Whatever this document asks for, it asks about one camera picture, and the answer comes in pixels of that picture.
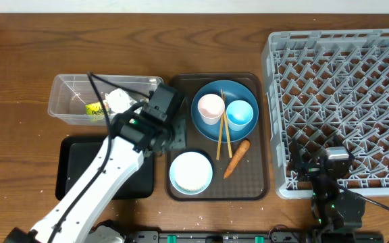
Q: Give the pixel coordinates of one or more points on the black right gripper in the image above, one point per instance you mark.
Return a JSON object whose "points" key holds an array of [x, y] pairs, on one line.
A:
{"points": [[296, 163]]}

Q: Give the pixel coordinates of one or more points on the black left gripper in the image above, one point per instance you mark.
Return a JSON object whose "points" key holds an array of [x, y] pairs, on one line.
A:
{"points": [[182, 142]]}

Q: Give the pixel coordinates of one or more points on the white tissue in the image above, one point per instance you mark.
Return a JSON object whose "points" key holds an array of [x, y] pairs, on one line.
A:
{"points": [[118, 101]]}

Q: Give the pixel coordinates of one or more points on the yellow snack wrapper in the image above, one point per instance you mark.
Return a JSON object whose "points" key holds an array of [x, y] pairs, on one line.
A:
{"points": [[96, 108]]}

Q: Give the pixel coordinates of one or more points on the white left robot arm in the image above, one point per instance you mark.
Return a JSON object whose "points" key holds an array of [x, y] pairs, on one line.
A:
{"points": [[134, 135]]}

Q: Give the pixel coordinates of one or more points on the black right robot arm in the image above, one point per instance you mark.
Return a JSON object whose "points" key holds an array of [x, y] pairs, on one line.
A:
{"points": [[339, 213]]}

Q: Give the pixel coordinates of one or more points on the grey dishwasher rack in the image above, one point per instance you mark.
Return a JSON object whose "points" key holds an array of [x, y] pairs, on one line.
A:
{"points": [[323, 84]]}

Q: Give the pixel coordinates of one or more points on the pink cup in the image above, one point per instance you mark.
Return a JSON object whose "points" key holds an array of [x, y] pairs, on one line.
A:
{"points": [[211, 108]]}

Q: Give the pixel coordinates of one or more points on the wooden chopstick left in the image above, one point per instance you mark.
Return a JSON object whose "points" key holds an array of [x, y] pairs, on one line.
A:
{"points": [[219, 143]]}

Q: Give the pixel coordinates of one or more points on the dark blue plate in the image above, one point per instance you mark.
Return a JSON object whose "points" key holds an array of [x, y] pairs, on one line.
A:
{"points": [[234, 92]]}

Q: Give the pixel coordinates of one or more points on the orange carrot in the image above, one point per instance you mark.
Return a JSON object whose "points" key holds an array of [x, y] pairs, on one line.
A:
{"points": [[237, 156]]}

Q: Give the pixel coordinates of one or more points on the light blue cup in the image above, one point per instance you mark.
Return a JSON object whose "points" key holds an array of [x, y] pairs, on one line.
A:
{"points": [[239, 114]]}

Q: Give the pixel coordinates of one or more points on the light blue rice bowl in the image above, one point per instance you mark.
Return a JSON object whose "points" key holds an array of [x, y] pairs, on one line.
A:
{"points": [[190, 173]]}

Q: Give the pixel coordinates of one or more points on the brown serving tray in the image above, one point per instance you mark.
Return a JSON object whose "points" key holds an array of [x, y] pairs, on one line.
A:
{"points": [[250, 179]]}

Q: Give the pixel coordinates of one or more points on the clear plastic bin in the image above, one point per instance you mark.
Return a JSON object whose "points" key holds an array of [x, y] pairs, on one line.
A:
{"points": [[71, 92]]}

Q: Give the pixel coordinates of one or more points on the black tray bin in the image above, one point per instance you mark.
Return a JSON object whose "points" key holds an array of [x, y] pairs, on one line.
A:
{"points": [[78, 152]]}

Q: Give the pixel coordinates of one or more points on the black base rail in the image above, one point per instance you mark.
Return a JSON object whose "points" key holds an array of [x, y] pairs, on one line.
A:
{"points": [[278, 236]]}

